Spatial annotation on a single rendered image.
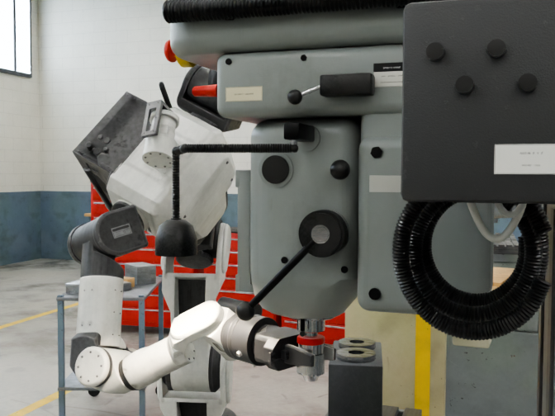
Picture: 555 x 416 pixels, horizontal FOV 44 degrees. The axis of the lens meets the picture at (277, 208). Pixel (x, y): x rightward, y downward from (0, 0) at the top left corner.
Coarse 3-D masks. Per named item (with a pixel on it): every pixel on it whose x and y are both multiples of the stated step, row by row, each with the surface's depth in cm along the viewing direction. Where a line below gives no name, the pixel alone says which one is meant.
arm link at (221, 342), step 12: (228, 300) 133; (240, 300) 132; (228, 312) 128; (228, 324) 124; (204, 336) 127; (216, 336) 126; (228, 336) 123; (216, 348) 130; (228, 348) 123; (228, 360) 133
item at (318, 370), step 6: (306, 348) 113; (312, 348) 113; (318, 348) 113; (324, 348) 114; (318, 354) 113; (324, 354) 114; (318, 360) 113; (324, 360) 114; (300, 366) 114; (306, 366) 113; (318, 366) 113; (324, 366) 115; (300, 372) 114; (306, 372) 113; (312, 372) 113; (318, 372) 113; (324, 372) 115
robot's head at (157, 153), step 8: (168, 112) 143; (152, 120) 145; (160, 120) 143; (168, 120) 143; (176, 120) 145; (152, 128) 142; (160, 128) 142; (168, 128) 142; (176, 128) 147; (152, 136) 140; (160, 136) 140; (168, 136) 141; (152, 144) 139; (160, 144) 139; (168, 144) 140; (176, 144) 143; (144, 152) 140; (152, 152) 139; (160, 152) 138; (168, 152) 140; (144, 160) 142; (152, 160) 141; (160, 160) 141; (168, 160) 141
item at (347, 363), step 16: (336, 352) 157; (352, 352) 158; (368, 352) 156; (336, 368) 151; (352, 368) 150; (368, 368) 150; (336, 384) 151; (352, 384) 151; (368, 384) 150; (336, 400) 151; (352, 400) 151; (368, 400) 150
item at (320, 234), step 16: (304, 224) 101; (320, 224) 100; (336, 224) 99; (304, 240) 101; (320, 240) 100; (336, 240) 99; (304, 256) 101; (320, 256) 101; (288, 272) 102; (272, 288) 103; (240, 304) 104; (256, 304) 104
